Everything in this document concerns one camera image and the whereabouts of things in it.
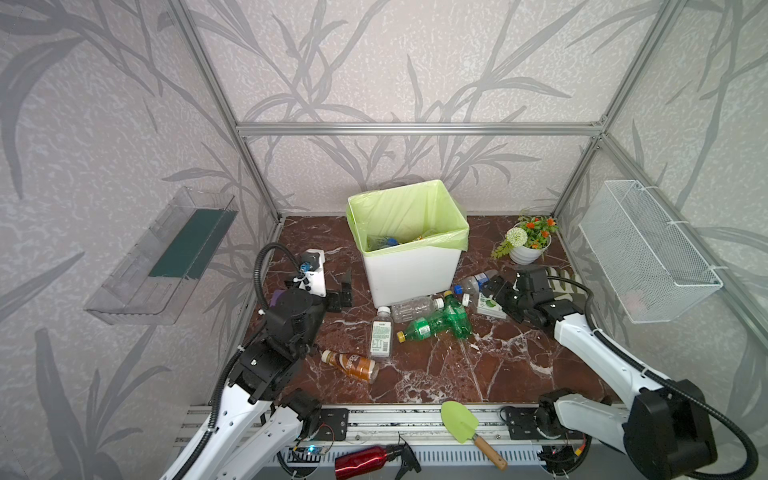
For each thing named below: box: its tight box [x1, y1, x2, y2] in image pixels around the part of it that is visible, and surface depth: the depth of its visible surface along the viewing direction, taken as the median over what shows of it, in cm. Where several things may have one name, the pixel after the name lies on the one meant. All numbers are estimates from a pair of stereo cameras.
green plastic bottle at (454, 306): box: [443, 290, 469, 319], surface depth 94 cm
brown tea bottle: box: [321, 350, 379, 383], surface depth 80 cm
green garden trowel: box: [441, 401, 508, 471], surface depth 75 cm
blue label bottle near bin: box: [453, 269, 498, 296], surface depth 98 cm
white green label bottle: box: [370, 306, 393, 362], surface depth 86 cm
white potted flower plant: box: [491, 216, 559, 265], surface depth 98 cm
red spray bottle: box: [335, 443, 422, 480], surface depth 68 cm
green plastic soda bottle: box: [396, 305, 472, 343], surface depth 91 cm
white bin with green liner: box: [346, 180, 469, 306], surface depth 88 cm
